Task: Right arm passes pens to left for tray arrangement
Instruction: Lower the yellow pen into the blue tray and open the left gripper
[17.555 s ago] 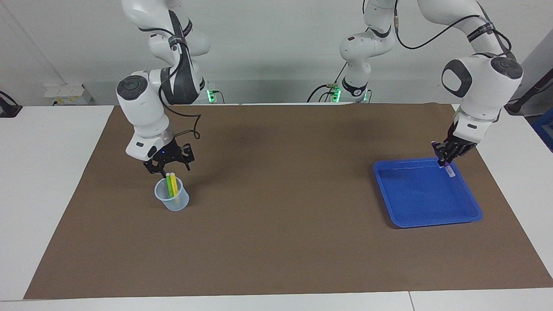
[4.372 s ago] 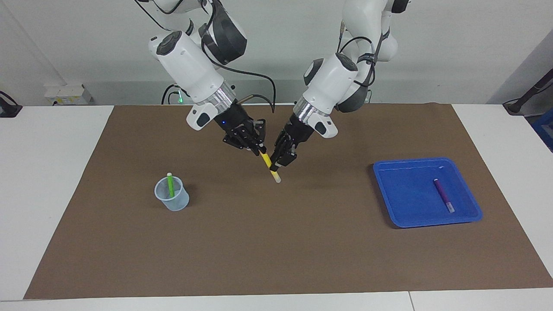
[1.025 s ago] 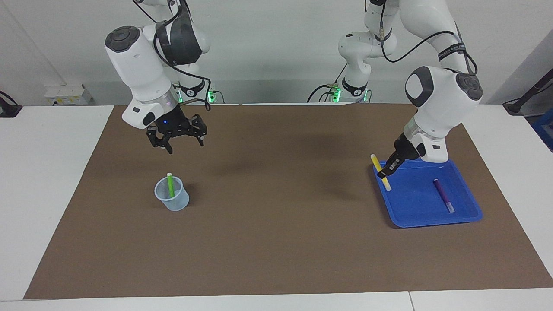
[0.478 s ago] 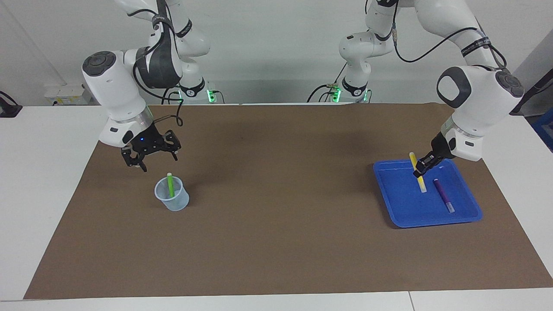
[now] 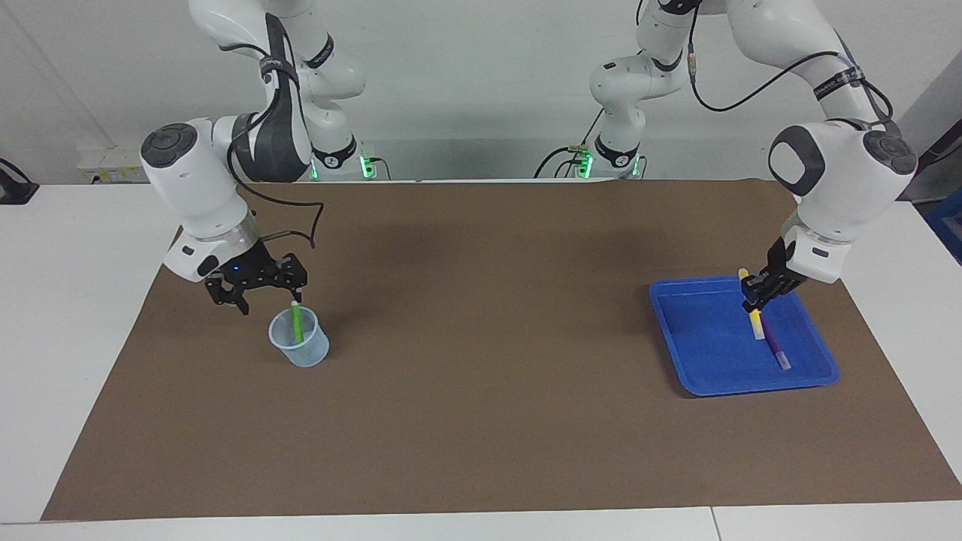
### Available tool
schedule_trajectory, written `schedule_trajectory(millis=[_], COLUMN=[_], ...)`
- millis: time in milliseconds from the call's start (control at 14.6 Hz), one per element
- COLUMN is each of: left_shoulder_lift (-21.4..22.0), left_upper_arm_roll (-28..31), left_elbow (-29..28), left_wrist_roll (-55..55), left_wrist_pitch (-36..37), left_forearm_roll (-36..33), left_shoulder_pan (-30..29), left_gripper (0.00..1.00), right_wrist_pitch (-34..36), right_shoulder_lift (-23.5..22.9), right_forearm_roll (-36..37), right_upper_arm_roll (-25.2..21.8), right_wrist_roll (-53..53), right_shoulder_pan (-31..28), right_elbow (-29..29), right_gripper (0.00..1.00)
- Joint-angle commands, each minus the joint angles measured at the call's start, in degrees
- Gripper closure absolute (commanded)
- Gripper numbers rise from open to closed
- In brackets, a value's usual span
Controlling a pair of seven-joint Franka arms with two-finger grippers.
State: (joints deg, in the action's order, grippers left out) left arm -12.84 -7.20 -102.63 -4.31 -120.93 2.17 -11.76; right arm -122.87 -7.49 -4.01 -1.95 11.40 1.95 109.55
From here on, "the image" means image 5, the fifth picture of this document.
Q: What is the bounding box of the clear plastic cup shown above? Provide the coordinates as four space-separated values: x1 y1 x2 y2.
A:
268 306 330 368

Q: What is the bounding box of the brown table mat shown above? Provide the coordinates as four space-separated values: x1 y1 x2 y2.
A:
41 179 962 521

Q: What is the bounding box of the purple pen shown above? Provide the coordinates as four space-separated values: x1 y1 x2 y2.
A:
761 317 793 372

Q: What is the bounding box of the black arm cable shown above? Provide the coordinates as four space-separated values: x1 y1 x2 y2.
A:
687 41 895 125
218 41 326 250

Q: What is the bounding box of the blue plastic tray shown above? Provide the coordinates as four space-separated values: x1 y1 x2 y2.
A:
649 274 841 397

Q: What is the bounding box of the blue crate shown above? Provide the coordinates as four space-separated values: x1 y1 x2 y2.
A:
923 197 962 265

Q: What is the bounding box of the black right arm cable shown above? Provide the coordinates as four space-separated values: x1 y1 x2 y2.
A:
218 41 326 250

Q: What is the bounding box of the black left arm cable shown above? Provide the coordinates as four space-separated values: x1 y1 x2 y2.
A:
687 41 895 125

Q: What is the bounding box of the black base cable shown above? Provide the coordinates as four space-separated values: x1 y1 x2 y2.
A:
534 113 604 180

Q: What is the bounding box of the white power strip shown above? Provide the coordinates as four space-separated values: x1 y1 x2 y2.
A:
77 147 153 183

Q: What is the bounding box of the yellow pen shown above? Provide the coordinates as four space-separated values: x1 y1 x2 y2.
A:
738 267 766 341

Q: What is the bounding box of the black stand with pole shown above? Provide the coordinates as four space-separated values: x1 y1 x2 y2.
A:
876 119 962 201

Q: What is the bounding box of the black table clamp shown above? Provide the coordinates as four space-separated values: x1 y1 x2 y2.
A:
0 158 40 205

